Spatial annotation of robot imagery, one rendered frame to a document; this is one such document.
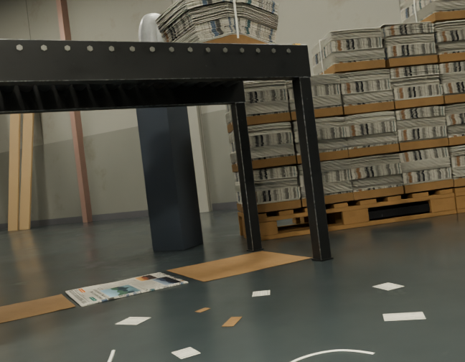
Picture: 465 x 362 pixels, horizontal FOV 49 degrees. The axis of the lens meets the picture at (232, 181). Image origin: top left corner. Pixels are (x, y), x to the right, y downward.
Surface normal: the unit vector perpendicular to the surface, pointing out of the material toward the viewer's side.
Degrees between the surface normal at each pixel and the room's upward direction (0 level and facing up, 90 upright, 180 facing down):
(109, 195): 90
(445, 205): 90
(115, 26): 90
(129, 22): 90
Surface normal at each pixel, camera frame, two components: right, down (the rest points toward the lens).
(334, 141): 0.15, 0.00
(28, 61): 0.47, -0.05
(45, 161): -0.47, 0.06
